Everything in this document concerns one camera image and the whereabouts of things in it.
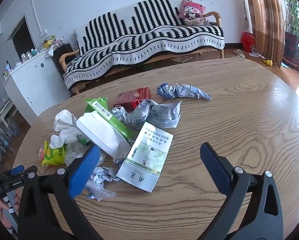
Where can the red cigarette box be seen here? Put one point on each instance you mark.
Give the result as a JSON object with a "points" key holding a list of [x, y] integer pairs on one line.
{"points": [[132, 97]]}

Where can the brown curtain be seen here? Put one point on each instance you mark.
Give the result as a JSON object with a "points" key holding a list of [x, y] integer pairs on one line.
{"points": [[264, 17]]}

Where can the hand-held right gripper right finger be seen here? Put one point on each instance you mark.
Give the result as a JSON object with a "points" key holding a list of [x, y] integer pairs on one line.
{"points": [[214, 166]]}

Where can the clear plastic bag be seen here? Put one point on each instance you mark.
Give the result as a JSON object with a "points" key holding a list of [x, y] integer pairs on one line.
{"points": [[74, 152]]}

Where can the beige plush toy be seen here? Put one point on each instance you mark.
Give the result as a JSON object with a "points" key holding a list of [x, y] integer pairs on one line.
{"points": [[195, 21]]}

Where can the black white striped blanket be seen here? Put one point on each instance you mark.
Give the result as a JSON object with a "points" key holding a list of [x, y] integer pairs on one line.
{"points": [[144, 37]]}

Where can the person's left hand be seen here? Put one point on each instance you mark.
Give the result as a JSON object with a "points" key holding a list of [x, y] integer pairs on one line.
{"points": [[3, 211]]}

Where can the group of water bottles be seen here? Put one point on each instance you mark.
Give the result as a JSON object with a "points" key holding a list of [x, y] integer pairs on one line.
{"points": [[8, 132]]}

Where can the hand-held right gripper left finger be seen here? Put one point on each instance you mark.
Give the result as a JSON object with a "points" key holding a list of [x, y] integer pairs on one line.
{"points": [[84, 172]]}

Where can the pink cartoon cushion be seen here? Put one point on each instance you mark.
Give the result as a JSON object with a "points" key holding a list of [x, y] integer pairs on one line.
{"points": [[192, 8]]}

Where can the white tissue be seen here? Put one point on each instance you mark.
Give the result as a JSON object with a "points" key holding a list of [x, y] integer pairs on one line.
{"points": [[63, 122]]}

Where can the cluster of small bottles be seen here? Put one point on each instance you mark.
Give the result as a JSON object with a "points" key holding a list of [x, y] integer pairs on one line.
{"points": [[30, 54]]}

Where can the pair of beige slippers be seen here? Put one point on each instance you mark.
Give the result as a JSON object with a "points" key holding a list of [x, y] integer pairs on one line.
{"points": [[239, 53]]}

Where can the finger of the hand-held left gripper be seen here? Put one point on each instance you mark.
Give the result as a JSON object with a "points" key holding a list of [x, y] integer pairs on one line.
{"points": [[17, 169]]}

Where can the red bag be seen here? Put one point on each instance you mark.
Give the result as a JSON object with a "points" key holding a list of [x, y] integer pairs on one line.
{"points": [[248, 42]]}

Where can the flattened white green carton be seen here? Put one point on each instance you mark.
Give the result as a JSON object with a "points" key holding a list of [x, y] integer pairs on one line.
{"points": [[145, 155]]}

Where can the clear plastic wrap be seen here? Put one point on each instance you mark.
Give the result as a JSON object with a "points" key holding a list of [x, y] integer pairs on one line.
{"points": [[100, 192]]}

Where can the white soft tissue pack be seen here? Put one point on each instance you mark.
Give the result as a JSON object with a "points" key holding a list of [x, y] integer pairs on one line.
{"points": [[102, 135]]}

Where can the white cabinet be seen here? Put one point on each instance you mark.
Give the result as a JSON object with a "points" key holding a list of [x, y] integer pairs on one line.
{"points": [[37, 85]]}

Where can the potted green plant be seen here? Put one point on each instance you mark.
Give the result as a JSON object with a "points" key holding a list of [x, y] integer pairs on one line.
{"points": [[294, 17]]}

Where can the crumpled blue white wrapper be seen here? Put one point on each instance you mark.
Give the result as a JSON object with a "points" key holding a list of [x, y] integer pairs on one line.
{"points": [[182, 91]]}

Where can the black side cabinet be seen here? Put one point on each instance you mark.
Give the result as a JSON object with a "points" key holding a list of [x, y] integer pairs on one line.
{"points": [[63, 55]]}

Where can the pale grey-blue wrapper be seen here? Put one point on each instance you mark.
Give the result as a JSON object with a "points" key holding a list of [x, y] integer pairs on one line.
{"points": [[159, 113]]}

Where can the yellow green snack packet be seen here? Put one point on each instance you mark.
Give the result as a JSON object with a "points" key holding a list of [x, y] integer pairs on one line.
{"points": [[53, 155]]}

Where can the pile of colourful toys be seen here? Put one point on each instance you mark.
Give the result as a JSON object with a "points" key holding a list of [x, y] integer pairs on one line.
{"points": [[52, 45]]}

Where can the wooden frame sofa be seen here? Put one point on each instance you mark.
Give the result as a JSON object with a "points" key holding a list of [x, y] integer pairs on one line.
{"points": [[67, 57]]}

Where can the yellow toy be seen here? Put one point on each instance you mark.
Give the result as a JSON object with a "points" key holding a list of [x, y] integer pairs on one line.
{"points": [[267, 63]]}

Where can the cardboard piece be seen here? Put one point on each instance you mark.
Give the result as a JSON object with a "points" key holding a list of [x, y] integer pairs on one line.
{"points": [[180, 58]]}

